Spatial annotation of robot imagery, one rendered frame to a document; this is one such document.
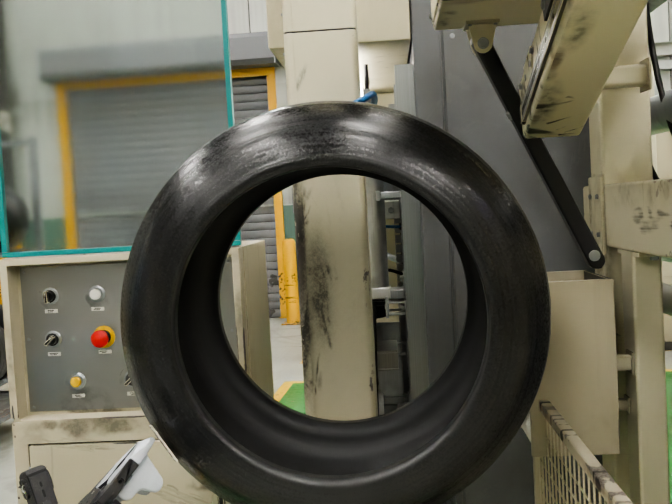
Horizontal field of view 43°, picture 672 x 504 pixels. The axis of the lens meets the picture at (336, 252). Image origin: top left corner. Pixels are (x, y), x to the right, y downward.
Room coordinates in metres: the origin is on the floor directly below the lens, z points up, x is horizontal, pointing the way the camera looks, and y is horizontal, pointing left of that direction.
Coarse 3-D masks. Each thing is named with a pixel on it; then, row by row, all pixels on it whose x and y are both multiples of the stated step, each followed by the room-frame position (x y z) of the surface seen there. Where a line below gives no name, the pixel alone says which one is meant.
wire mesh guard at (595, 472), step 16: (544, 400) 1.43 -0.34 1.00; (544, 416) 1.38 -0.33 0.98; (560, 416) 1.32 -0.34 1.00; (560, 432) 1.25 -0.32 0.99; (576, 448) 1.15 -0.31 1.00; (592, 464) 1.07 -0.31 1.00; (544, 480) 1.48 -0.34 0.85; (576, 480) 1.20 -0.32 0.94; (592, 480) 1.05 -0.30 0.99; (608, 480) 1.01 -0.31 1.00; (544, 496) 1.46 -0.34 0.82; (560, 496) 1.31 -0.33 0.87; (576, 496) 1.19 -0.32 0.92; (608, 496) 0.97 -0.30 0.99; (624, 496) 0.95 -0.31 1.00
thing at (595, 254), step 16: (496, 64) 1.44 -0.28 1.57; (496, 80) 1.44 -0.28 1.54; (512, 96) 1.44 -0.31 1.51; (512, 112) 1.44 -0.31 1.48; (528, 144) 1.44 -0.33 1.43; (544, 144) 1.44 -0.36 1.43; (544, 160) 1.43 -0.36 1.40; (544, 176) 1.44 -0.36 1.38; (560, 176) 1.43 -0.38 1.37; (560, 192) 1.43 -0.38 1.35; (560, 208) 1.44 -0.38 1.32; (576, 208) 1.43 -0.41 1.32; (576, 224) 1.43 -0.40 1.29; (576, 240) 1.44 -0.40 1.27; (592, 240) 1.43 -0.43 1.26; (592, 256) 1.43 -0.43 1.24
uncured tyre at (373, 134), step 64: (256, 128) 1.14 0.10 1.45; (320, 128) 1.12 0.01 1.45; (384, 128) 1.12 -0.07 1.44; (192, 192) 1.13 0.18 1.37; (256, 192) 1.41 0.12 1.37; (448, 192) 1.10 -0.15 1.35; (192, 256) 1.41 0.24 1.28; (512, 256) 1.10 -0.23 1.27; (128, 320) 1.15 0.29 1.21; (192, 320) 1.41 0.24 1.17; (512, 320) 1.10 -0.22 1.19; (192, 384) 1.38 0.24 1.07; (256, 384) 1.44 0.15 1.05; (448, 384) 1.39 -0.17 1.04; (512, 384) 1.10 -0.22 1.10; (192, 448) 1.13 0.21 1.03; (256, 448) 1.37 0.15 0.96; (320, 448) 1.40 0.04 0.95; (384, 448) 1.39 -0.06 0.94; (448, 448) 1.10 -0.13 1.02
